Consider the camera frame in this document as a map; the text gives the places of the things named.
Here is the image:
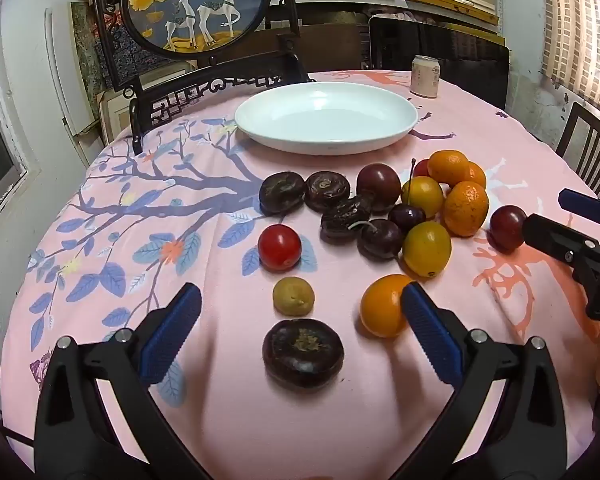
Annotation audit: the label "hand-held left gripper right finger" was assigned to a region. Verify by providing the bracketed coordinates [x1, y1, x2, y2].
[400, 281, 567, 480]

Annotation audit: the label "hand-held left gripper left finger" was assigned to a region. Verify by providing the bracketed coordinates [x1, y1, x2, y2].
[35, 282, 216, 480]

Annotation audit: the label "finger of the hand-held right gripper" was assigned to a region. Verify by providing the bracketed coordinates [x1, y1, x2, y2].
[559, 188, 600, 236]
[522, 213, 600, 321]

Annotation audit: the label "dark red tomato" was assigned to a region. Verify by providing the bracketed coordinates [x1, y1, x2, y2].
[489, 205, 527, 252]

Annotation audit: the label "smooth orange fruit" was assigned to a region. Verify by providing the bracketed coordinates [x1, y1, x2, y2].
[360, 274, 416, 338]

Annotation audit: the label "small yellow-green fruit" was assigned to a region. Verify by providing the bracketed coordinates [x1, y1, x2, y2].
[272, 276, 314, 317]

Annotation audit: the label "large dark water chestnut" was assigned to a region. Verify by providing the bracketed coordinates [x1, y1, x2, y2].
[262, 318, 345, 390]

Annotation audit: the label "red cherry tomato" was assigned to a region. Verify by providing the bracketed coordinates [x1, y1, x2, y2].
[258, 225, 302, 271]

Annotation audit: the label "wrinkled dark water chestnut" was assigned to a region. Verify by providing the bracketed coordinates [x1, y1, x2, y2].
[320, 195, 376, 243]

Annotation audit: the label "white plate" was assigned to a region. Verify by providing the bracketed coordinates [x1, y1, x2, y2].
[234, 83, 419, 156]

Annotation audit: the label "dark slatted wooden chair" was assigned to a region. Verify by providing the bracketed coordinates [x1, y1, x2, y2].
[555, 102, 600, 196]

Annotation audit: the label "yellow tomato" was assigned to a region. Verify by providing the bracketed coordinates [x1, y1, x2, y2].
[401, 176, 445, 220]
[403, 221, 452, 278]

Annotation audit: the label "pink printed tablecloth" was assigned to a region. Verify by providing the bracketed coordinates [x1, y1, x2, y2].
[0, 70, 600, 480]

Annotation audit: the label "dark cherry with stem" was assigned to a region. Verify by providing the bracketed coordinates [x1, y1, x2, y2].
[387, 158, 427, 234]

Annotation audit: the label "black flat panel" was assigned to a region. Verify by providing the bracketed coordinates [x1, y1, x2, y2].
[369, 15, 511, 111]

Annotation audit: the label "pink beverage can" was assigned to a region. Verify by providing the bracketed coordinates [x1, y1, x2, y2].
[410, 55, 441, 98]

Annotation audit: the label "leaning framed pictures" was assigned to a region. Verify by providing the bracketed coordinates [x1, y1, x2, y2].
[45, 2, 196, 146]

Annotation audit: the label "round deer picture screen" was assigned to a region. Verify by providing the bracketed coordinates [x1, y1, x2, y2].
[90, 0, 301, 91]

